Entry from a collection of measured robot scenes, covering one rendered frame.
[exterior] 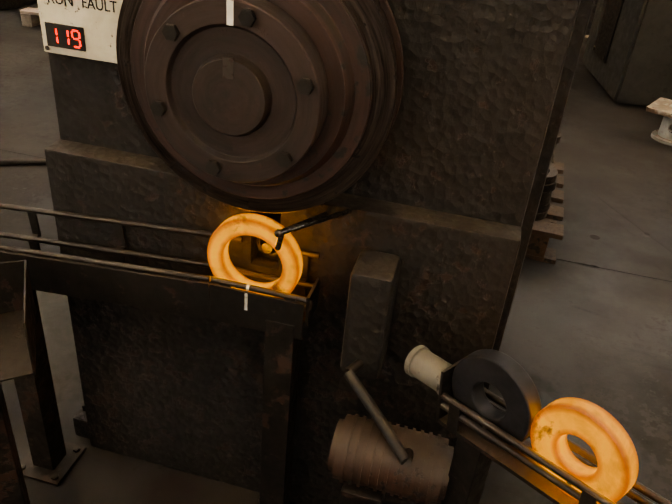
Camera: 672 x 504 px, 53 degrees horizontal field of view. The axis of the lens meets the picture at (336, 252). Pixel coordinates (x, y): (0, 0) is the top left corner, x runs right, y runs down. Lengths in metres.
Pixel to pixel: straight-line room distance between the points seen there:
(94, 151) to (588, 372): 1.72
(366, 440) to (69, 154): 0.81
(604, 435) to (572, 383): 1.35
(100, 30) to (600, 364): 1.88
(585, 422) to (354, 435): 0.44
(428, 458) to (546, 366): 1.19
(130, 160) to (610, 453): 1.01
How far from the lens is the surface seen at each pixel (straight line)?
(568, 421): 1.05
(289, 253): 1.25
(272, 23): 0.99
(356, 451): 1.27
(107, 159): 1.43
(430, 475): 1.27
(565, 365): 2.44
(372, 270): 1.21
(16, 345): 1.39
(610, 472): 1.06
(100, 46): 1.38
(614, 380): 2.45
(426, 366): 1.20
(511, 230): 1.27
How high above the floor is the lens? 1.46
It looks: 32 degrees down
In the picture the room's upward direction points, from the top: 6 degrees clockwise
